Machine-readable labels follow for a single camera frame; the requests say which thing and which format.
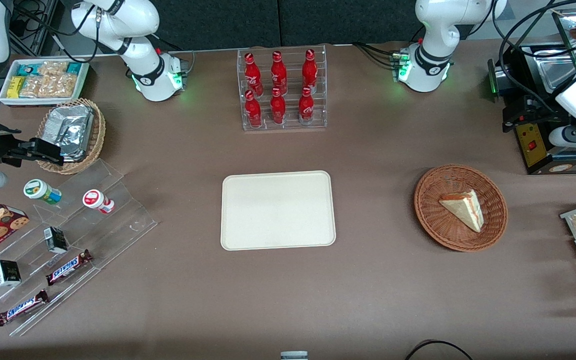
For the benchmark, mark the clear acrylic stepped display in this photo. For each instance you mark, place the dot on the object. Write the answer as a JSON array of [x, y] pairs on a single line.
[[128, 220]]

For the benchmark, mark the wicker basket with foil packs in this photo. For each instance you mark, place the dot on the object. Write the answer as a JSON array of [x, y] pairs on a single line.
[[99, 130]]

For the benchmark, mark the empty brown wicker basket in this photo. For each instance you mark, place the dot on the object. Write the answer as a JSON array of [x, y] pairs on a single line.
[[438, 220]]

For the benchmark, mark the red cola bottle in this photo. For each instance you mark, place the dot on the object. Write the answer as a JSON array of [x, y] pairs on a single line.
[[310, 71], [278, 107], [306, 106], [279, 74], [253, 75], [253, 111]]

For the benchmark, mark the black food warmer machine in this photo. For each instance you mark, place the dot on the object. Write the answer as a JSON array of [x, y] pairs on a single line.
[[535, 150]]

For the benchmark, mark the green lid white cup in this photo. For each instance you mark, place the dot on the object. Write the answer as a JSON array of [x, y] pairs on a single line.
[[40, 191]]

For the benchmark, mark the triangle sandwich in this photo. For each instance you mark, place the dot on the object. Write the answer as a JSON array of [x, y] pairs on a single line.
[[465, 210]]

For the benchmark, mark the silver foil pack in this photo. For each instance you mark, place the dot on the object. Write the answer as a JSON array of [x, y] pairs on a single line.
[[70, 127]]

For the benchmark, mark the white snack tray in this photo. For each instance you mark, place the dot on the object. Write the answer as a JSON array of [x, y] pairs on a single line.
[[4, 97]]

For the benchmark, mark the red lid white cup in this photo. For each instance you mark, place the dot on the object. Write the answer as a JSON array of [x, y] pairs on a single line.
[[95, 200]]

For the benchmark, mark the steel warmer pan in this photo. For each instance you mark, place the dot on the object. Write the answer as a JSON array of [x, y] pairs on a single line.
[[555, 72]]

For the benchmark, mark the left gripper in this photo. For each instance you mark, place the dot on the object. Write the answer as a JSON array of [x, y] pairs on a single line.
[[543, 113]]

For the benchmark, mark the Snickers chocolate bar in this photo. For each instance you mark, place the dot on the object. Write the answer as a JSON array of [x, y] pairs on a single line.
[[22, 308], [68, 267]]

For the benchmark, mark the yellow snack packet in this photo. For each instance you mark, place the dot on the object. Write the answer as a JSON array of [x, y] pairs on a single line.
[[15, 87]]

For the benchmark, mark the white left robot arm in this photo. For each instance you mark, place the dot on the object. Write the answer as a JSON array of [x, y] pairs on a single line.
[[433, 30]]

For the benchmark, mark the clear bag of crackers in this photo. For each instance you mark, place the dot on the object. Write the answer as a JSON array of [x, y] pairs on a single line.
[[53, 68], [60, 86], [33, 86]]

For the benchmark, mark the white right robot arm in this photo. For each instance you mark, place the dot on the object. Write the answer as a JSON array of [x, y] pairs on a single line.
[[133, 45]]

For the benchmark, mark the small black carton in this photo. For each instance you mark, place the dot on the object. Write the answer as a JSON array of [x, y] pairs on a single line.
[[7, 273], [56, 240]]

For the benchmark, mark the clear acrylic bottle rack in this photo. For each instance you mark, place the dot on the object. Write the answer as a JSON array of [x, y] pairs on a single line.
[[290, 125]]

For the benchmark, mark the cream plastic tray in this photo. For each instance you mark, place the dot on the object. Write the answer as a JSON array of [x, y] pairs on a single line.
[[278, 210]]

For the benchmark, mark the teal snack packet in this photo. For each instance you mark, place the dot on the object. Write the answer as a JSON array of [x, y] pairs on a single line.
[[28, 69], [74, 68]]

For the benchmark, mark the small grey device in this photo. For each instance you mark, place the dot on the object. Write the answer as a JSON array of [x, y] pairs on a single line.
[[294, 355]]

